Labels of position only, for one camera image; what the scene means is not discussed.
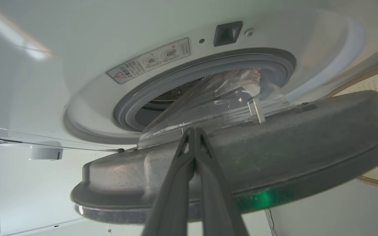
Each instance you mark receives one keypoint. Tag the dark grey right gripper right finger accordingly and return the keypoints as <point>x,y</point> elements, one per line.
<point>217,200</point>

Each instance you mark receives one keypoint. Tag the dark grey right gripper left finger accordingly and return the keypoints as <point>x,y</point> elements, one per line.
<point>172,196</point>

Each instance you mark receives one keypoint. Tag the round glass washing machine door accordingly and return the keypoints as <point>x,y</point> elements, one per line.
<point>274,157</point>

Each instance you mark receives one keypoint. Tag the white front-load washing machine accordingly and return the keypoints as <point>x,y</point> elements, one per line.
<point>94,49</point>

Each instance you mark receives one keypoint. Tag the white warning sticker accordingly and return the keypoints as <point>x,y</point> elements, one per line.
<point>149,60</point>

